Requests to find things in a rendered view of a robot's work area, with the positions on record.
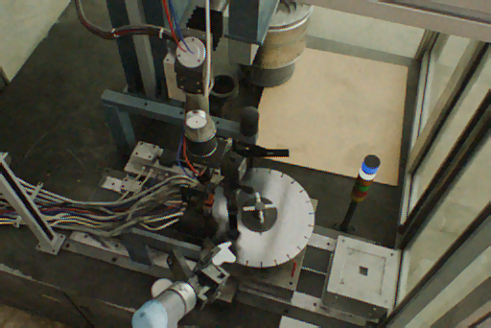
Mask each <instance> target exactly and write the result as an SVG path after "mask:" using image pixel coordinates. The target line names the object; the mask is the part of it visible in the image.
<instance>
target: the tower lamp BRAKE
mask: <svg viewBox="0 0 491 328"><path fill-rule="evenodd" d="M380 164H381V161H380V159H379V157H377V156H376V155H374V154H369V155H367V156H366V157H365V158H364V161H363V162H362V170H363V171H364V172H365V173H366V174H369V175H374V174H375V173H376V172H377V171H378V169H379V166H380Z"/></svg>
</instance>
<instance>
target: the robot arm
mask: <svg viewBox="0 0 491 328"><path fill-rule="evenodd" d="M230 245H231V243H230V242H226V243H224V244H222V245H219V246H216V247H215V248H213V249H211V250H210V252H208V253H207V254H206V255H205V256H204V257H203V259H201V260H200V261H199V262H197V265H196V266H194V268H193V269H190V267H189V266H188V265H187V263H186V260H185V259H184V258H183V255H182V253H181V252H180V251H179V249H171V251H170V255H168V258H167V260H166V263H167V265H168V266H169V268H170V271H171V273H172V274H173V277H174V278H175V280H176V281H175V283H173V284H172V285H171V286H169V287H168V288H166V290H164V291H162V293H160V294H159V295H157V296H156V297H154V298H153V299H152V300H150V301H148V302H147V303H145V304H144V305H143V306H142V307H141V308H140V309H139V310H138V311H137V312H136V313H135V314H134V316H133V318H132V320H131V326H132V328H177V325H176V324H177V321H178V320H180V319H181V318H182V317H183V316H185V315H186V314H187V313H188V312H189V311H190V310H192V309H193V307H195V308H196V309H197V310H202V309H203V307H205V306H206V304H207V303H210V304H211V303H213V301H214V300H215V299H217V297H219V296H220V295H221V293H220V286H223V285H224V283H226V279H227V278H228V276H229V275H230V274H229V273H227V272H226V271H224V269H222V268H220V264H221V263H222V262H231V263H232V262H234V261H235V260H236V258H235V256H234V255H233V254H232V252H230V250H229V249H228V247H229V246H230ZM210 262H212V263H213V265H214V266H213V265H212V264H211V265H210V264H209V263H210ZM215 294H216V295H217V296H216V297H215V298H214V296H215ZM213 298H214V299H213Z"/></svg>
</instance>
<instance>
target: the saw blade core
mask: <svg viewBox="0 0 491 328"><path fill-rule="evenodd" d="M269 170H270V169H268V168H247V169H246V171H245V174H244V176H243V177H242V178H241V182H242V183H243V184H247V185H250V186H252V187H254V188H255V190H256V191H255V193H254V195H250V194H248V193H245V192H243V194H242V195H241V197H240V199H239V201H237V203H238V209H239V214H237V215H230V214H229V207H228V203H227V202H226V198H224V197H223V186H224V184H225V183H226V181H227V177H224V178H223V179H222V180H221V182H219V183H218V184H217V185H216V186H215V187H214V188H213V190H212V191H213V192H214V193H216V194H214V193H213V192H210V194H212V195H214V197H213V201H212V203H211V204H207V202H206V203H205V205H204V209H203V215H209V216H203V223H204V227H205V229H206V234H207V235H208V237H209V239H210V241H212V240H213V239H216V240H213V241H212V244H213V246H214V247H216V246H219V245H222V244H224V243H226V242H230V243H231V245H230V246H229V247H228V249H229V250H230V252H232V254H233V255H234V256H235V258H236V260H235V261H234V262H237V263H238V264H240V265H243V266H249V267H254V268H260V267H261V262H262V268H266V267H271V266H276V264H275V262H274V260H276V263H277V265H280V264H282V263H284V262H288V261H289V260H290V259H289V257H290V258H291V259H292V258H293V257H294V256H295V255H294V253H293V252H292V251H294V252H295V253H296V254H297V253H299V252H301V250H302V249H303V248H304V246H305V245H306V244H308V241H309V239H310V238H311V234H312V232H313V229H314V228H313V226H314V225H315V211H314V208H313V206H312V204H311V200H310V198H309V197H308V194H307V193H306V191H303V190H304V189H303V188H302V187H301V185H300V184H298V183H297V181H294V179H293V178H291V177H289V176H288V175H283V173H281V172H279V171H274V170H270V174H269ZM256 171H258V172H256ZM281 176H282V177H281ZM293 181H294V183H293V184H291V182H293ZM300 191H301V192H300ZM256 193H259V196H260V197H261V198H268V199H270V201H272V202H273V203H274V204H276V208H277V222H276V223H275V224H274V226H273V227H272V228H270V229H268V230H266V231H263V232H257V231H253V230H251V229H250V228H247V227H246V226H245V225H244V223H243V222H242V220H241V217H240V211H241V208H242V206H243V204H244V203H245V201H247V200H248V199H250V198H256V195H255V194H256ZM306 201H307V202H306ZM309 213H311V215H309ZM308 225H311V226H308ZM208 227H210V228H208ZM304 237H306V238H308V239H306V238H304ZM297 247H299V248H301V249H299V248H297ZM287 255H289V257H288V256H287ZM246 261H248V262H247V263H246Z"/></svg>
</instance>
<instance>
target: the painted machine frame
mask: <svg viewBox="0 0 491 328"><path fill-rule="evenodd" d="M105 2H106V5H107V11H108V14H109V17H110V20H111V26H112V29H118V28H121V27H123V26H128V25H152V26H159V27H162V28H164V29H166V30H169V31H170V26H169V21H168V18H167V15H166V10H165V7H164V5H163V2H162V0H105ZM172 2H173V9H174V12H175V20H176V22H177V25H178V28H179V31H180V32H181V30H182V29H183V28H184V27H186V23H189V22H188V19H191V14H193V10H195V9H196V6H206V0H172ZM279 2H280V0H230V2H229V3H228V25H227V26H226V30H225V32H224V33H223V37H225V38H228V59H229V60H230V61H233V62H237V63H242V64H245V65H249V66H250V65H251V63H252V62H253V60H254V56H255V54H256V53H257V49H258V46H262V45H263V43H264V39H265V37H266V35H267V33H268V29H269V26H270V22H271V20H272V18H273V17H274V13H275V11H276V9H277V6H278V3H279ZM166 6H167V9H168V12H169V17H170V20H171V23H172V26H173V31H174V33H175V34H176V35H178V36H179V34H178V32H177V29H176V25H175V22H174V19H173V13H172V10H171V7H170V4H169V0H166ZM116 42H117V46H118V52H119V55H120V57H121V60H122V66H123V69H124V72H125V74H126V80H127V86H126V88H125V90H124V91H123V93H118V92H115V91H112V90H105V92H104V93H103V95H102V97H101V100H102V108H103V110H104V112H105V117H106V119H107V121H108V126H109V128H110V130H111V133H112V137H113V140H114V142H115V146H116V148H117V151H116V152H118V153H120V154H126V155H128V156H132V153H133V151H134V150H135V148H136V146H137V142H136V139H135V136H134V134H133V130H132V125H131V122H130V120H129V113H132V114H139V115H142V116H145V117H150V118H153V119H156V120H159V121H165V122H168V123H171V124H177V125H180V126H184V119H185V109H183V108H181V107H182V105H183V101H178V100H175V99H173V98H170V97H169V92H168V87H167V84H166V74H165V70H164V65H163V60H164V59H165V58H166V56H167V54H168V53H169V51H170V49H175V50H176V47H177V45H176V44H175V43H172V41H170V40H169V39H165V38H161V37H159V36H152V35H126V36H124V37H122V38H119V39H116ZM210 118H211V119H212V121H213V122H214V124H215V125H216V132H215V134H217V135H219V136H223V137H229V138H231V139H232V150H237V141H244V142H247V143H249V144H256V143H257V138H258V136H259V130H260V129H259V119H260V114H259V111H258V110H257V109H256V108H255V107H244V109H243V110H241V114H240V118H241V122H240V123H237V122H234V121H227V120H224V119H222V118H219V117H213V116H210Z"/></svg>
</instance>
